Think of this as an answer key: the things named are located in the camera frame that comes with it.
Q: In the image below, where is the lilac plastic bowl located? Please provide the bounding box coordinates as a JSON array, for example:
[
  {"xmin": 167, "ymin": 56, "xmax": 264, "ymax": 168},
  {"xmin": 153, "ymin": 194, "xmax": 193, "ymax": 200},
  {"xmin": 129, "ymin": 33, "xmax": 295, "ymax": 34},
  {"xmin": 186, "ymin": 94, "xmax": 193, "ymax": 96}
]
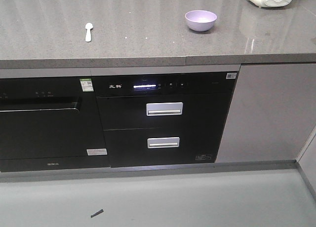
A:
[{"xmin": 185, "ymin": 10, "xmax": 217, "ymax": 32}]

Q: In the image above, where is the lower silver drawer handle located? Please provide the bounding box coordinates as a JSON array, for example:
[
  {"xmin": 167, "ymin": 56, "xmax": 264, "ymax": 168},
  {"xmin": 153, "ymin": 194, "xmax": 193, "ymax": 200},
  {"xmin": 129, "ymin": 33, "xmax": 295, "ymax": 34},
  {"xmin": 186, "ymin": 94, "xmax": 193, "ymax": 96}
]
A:
[{"xmin": 147, "ymin": 137, "xmax": 180, "ymax": 149}]

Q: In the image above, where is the black floor tape strip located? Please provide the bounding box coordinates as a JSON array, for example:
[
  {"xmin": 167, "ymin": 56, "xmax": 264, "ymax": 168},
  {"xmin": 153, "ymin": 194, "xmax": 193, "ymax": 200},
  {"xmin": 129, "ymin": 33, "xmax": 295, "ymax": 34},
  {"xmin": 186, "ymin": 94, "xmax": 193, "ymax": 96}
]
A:
[{"xmin": 90, "ymin": 209, "xmax": 104, "ymax": 218}]

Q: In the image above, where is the black disinfection cabinet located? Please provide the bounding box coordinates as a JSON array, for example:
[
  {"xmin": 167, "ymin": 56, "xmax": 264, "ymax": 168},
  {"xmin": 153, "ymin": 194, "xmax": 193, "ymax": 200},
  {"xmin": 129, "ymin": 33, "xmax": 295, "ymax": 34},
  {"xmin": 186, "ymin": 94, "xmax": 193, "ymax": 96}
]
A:
[{"xmin": 92, "ymin": 72, "xmax": 237, "ymax": 167}]

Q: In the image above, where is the grey cabinet door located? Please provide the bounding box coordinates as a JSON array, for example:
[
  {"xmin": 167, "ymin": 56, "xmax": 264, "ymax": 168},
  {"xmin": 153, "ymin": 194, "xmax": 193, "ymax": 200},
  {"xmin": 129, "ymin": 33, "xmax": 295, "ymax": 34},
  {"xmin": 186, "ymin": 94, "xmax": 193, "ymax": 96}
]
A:
[{"xmin": 216, "ymin": 64, "xmax": 316, "ymax": 163}]

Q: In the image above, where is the light green plastic spoon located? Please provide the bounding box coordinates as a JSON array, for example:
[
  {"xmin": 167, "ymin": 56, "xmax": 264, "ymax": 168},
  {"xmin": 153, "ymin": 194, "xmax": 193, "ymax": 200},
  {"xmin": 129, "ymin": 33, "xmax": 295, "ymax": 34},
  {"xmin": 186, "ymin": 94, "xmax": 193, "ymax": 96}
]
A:
[{"xmin": 85, "ymin": 22, "xmax": 93, "ymax": 42}]

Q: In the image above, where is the upper silver drawer handle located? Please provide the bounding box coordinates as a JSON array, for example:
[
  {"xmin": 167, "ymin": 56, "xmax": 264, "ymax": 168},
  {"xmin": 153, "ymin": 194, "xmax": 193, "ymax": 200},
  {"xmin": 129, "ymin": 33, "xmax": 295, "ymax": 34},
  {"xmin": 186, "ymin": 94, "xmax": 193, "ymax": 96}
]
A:
[{"xmin": 146, "ymin": 102, "xmax": 183, "ymax": 116}]

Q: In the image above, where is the silver drawer handle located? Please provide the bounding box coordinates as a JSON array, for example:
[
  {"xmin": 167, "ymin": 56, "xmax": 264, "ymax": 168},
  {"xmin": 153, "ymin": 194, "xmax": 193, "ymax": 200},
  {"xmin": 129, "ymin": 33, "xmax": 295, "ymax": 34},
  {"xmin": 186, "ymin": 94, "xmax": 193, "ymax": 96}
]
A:
[
  {"xmin": 147, "ymin": 137, "xmax": 180, "ymax": 149},
  {"xmin": 146, "ymin": 102, "xmax": 183, "ymax": 116}
]

